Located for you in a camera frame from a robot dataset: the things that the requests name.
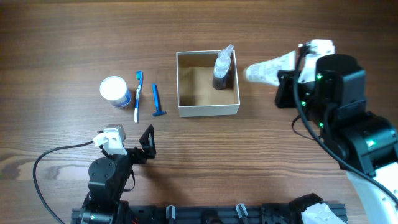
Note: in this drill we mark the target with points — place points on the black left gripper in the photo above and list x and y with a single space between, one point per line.
140 157

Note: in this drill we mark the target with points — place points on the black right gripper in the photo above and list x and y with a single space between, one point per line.
285 98

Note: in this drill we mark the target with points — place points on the white squeeze tube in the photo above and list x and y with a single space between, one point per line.
266 72

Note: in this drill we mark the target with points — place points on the blue disposable razor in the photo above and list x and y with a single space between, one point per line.
159 111

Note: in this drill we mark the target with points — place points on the clear spray bottle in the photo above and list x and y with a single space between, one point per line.
222 67

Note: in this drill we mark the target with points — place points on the cotton swab tub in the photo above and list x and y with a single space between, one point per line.
115 90

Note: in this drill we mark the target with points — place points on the blue white toothbrush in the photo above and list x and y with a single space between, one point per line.
139 76

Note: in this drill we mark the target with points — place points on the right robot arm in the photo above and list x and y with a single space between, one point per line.
333 109

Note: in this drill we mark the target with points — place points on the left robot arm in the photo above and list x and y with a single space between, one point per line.
109 175

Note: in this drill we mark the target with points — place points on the white cardboard box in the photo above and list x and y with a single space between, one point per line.
195 93

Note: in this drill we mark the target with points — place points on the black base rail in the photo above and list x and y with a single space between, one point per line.
264 214

